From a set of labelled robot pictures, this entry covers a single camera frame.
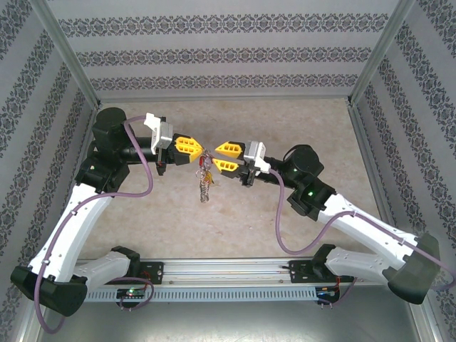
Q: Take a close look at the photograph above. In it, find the metal keyring with chain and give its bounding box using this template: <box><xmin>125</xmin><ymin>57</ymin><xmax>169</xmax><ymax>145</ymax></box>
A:
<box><xmin>194</xmin><ymin>149</ymin><xmax>217</xmax><ymax>204</ymax></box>

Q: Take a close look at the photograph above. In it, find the small black circuit board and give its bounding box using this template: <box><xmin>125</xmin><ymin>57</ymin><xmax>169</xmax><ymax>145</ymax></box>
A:
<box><xmin>116</xmin><ymin>287</ymin><xmax>147</xmax><ymax>300</ymax></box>
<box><xmin>315</xmin><ymin>286</ymin><xmax>340</xmax><ymax>299</ymax></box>

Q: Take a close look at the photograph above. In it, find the grey metal sheet panel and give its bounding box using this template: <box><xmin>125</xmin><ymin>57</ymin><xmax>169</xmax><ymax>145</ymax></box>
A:
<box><xmin>33</xmin><ymin>301</ymin><xmax>436</xmax><ymax>342</ymax></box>

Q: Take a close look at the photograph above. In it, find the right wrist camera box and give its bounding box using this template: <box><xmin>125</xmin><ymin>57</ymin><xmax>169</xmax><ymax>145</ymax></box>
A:
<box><xmin>244</xmin><ymin>140</ymin><xmax>271</xmax><ymax>172</ymax></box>

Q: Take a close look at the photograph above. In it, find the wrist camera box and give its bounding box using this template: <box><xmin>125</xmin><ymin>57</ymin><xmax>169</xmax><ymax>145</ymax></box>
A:
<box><xmin>143</xmin><ymin>112</ymin><xmax>175</xmax><ymax>155</ymax></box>
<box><xmin>244</xmin><ymin>140</ymin><xmax>271</xmax><ymax>172</ymax></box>

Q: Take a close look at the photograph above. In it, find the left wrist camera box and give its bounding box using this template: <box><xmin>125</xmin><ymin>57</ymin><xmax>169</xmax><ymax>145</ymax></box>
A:
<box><xmin>143</xmin><ymin>112</ymin><xmax>175</xmax><ymax>155</ymax></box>

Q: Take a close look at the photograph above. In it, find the aluminium side frame rail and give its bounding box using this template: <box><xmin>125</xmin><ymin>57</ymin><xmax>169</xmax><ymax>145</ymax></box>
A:
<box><xmin>347</xmin><ymin>101</ymin><xmax>400</xmax><ymax>238</ymax></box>
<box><xmin>49</xmin><ymin>103</ymin><xmax>104</xmax><ymax>261</ymax></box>

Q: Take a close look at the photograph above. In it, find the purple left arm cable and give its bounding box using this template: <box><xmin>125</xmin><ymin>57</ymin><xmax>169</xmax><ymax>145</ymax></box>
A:
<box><xmin>34</xmin><ymin>115</ymin><xmax>156</xmax><ymax>335</ymax></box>

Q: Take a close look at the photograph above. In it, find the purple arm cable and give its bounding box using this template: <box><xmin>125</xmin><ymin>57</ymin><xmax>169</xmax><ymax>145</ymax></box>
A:
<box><xmin>34</xmin><ymin>115</ymin><xmax>156</xmax><ymax>335</ymax></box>
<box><xmin>269</xmin><ymin>170</ymin><xmax>456</xmax><ymax>308</ymax></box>

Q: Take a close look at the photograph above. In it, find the aluminium rear frame rail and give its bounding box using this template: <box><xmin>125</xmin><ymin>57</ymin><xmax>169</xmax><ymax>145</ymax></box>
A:
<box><xmin>96</xmin><ymin>93</ymin><xmax>353</xmax><ymax>104</ymax></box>

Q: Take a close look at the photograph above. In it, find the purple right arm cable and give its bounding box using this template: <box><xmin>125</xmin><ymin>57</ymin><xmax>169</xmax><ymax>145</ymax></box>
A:
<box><xmin>269</xmin><ymin>170</ymin><xmax>456</xmax><ymax>308</ymax></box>

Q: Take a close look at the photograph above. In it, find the aluminium upright frame post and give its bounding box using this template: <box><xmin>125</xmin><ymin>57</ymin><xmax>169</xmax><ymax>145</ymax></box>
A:
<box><xmin>30</xmin><ymin>0</ymin><xmax>103</xmax><ymax>108</ymax></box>
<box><xmin>347</xmin><ymin>0</ymin><xmax>418</xmax><ymax>106</ymax></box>

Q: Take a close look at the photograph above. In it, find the long aluminium base rail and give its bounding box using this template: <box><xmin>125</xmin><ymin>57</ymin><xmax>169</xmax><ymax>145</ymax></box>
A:
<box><xmin>35</xmin><ymin>256</ymin><xmax>418</xmax><ymax>286</ymax></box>

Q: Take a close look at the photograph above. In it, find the grey slotted cable duct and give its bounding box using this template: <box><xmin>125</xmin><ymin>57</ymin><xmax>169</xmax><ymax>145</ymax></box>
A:
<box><xmin>85</xmin><ymin>286</ymin><xmax>341</xmax><ymax>303</ymax></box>

